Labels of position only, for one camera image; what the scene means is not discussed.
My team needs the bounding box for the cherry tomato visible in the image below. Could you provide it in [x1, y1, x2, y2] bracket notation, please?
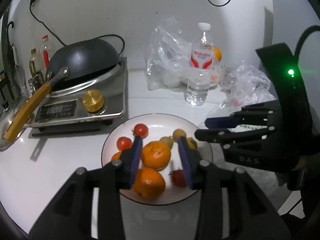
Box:
[132, 123, 149, 139]
[169, 169, 187, 188]
[116, 137, 132, 151]

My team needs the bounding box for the black umbrella handle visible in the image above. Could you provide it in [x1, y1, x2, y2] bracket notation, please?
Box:
[1, 21, 22, 99]

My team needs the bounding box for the crumpled clear plastic bag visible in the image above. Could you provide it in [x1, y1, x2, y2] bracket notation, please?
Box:
[145, 16, 191, 91]

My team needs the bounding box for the white plate black rim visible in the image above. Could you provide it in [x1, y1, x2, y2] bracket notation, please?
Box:
[101, 114, 213, 206]

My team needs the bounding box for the black wire rack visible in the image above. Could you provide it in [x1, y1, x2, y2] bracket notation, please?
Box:
[0, 69, 16, 106]

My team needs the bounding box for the black wok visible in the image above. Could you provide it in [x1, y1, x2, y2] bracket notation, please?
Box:
[3, 38, 120, 143]

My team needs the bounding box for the clear water bottle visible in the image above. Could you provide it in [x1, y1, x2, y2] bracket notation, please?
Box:
[185, 22, 215, 106]

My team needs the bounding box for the large orange with leaf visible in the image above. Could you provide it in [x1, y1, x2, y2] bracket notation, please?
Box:
[214, 47, 222, 62]

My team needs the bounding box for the red-cap sauce bottle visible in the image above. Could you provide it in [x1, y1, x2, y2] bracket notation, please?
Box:
[40, 35, 56, 68]

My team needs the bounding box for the mandarin orange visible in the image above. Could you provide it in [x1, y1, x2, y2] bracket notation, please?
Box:
[132, 167, 166, 200]
[111, 151, 122, 161]
[141, 141, 171, 171]

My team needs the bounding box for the steel induction cooker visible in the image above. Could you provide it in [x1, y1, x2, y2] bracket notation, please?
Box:
[24, 57, 127, 128]

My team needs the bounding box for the black cooker power cable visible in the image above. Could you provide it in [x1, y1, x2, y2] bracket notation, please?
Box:
[29, 0, 126, 55]

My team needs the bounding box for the printed plastic fruit bag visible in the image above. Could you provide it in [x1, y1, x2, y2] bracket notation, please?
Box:
[205, 62, 276, 119]

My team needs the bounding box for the yellow-green longan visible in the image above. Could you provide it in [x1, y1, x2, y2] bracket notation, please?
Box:
[159, 137, 174, 149]
[187, 137, 197, 150]
[172, 128, 187, 142]

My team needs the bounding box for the oil bottle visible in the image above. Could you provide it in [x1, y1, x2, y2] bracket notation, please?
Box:
[29, 48, 46, 81]

